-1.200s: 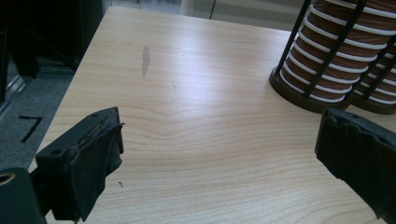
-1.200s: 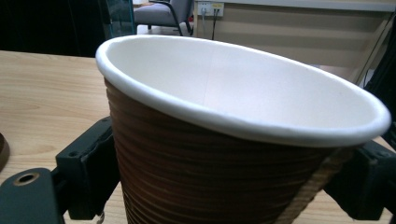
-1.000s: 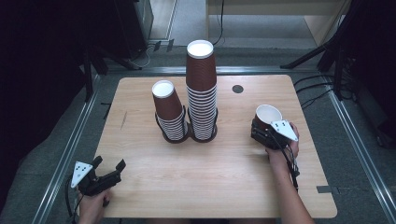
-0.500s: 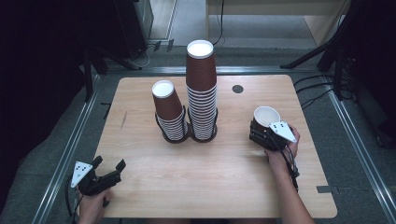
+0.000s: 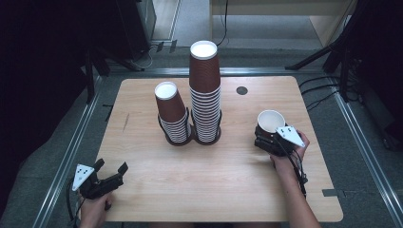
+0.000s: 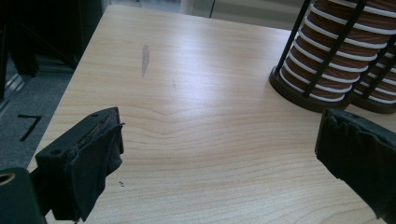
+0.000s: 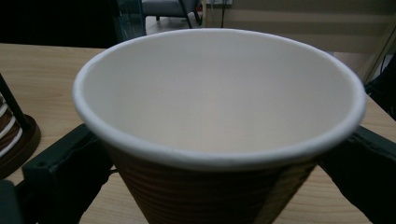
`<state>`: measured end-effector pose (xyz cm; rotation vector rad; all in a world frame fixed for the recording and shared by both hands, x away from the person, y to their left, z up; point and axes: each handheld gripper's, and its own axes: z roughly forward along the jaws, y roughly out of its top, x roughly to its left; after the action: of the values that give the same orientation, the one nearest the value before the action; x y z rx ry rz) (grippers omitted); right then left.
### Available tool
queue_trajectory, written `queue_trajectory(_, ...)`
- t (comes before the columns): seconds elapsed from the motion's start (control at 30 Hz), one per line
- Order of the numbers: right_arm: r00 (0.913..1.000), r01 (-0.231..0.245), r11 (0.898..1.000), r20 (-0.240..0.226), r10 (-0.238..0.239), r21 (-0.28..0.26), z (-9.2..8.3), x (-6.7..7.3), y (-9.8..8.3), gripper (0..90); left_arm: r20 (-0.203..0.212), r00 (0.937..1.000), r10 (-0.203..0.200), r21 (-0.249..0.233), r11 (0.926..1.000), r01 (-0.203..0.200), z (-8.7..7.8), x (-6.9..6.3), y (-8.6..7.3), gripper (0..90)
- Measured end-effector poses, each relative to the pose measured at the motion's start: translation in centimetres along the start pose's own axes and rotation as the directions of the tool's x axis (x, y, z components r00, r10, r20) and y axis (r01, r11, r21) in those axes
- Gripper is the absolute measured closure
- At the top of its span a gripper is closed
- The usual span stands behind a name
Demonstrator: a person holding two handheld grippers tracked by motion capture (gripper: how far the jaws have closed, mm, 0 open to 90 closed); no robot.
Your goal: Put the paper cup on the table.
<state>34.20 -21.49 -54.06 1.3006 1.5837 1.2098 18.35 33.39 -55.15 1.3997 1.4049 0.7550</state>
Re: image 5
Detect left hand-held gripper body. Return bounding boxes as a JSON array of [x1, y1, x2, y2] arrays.
[[71, 163, 125, 200]]

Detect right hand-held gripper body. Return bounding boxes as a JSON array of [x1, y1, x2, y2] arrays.
[[270, 125, 306, 158]]

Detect brown paper cup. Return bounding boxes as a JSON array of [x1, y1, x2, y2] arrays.
[[255, 109, 287, 141]]

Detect short stack of brown cups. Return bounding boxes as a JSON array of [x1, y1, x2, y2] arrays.
[[154, 81, 193, 144]]

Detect tall stack of brown cups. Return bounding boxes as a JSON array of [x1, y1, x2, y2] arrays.
[[188, 40, 222, 145]]

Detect person's right hand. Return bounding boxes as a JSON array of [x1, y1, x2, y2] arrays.
[[269, 129, 311, 176]]

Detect person's left hand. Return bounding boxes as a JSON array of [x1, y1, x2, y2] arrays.
[[78, 191, 114, 228]]

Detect black stand legs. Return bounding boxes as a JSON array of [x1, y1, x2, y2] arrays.
[[83, 47, 111, 105]]

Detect black tripod stand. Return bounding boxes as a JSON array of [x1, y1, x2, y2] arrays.
[[284, 0, 364, 103]]

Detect dark cabinet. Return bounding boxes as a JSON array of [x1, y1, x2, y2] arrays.
[[115, 0, 158, 62]]

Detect metal floor rail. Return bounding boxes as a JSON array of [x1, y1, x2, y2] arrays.
[[31, 75, 106, 228], [107, 66, 324, 78], [329, 77, 403, 228]]

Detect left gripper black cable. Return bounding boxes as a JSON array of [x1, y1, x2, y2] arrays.
[[65, 178, 81, 228]]

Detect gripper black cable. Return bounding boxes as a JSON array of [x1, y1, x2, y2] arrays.
[[65, 178, 81, 228], [275, 135, 309, 198]]

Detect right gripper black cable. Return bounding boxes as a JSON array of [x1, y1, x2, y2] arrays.
[[275, 135, 309, 198]]

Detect black floor cable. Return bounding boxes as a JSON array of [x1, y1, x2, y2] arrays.
[[305, 90, 341, 111], [297, 75, 341, 89], [300, 83, 342, 96]]

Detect white floor cable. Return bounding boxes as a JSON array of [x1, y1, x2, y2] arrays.
[[131, 44, 160, 71]]

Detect black power cable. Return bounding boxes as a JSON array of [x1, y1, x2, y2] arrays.
[[217, 0, 230, 48]]

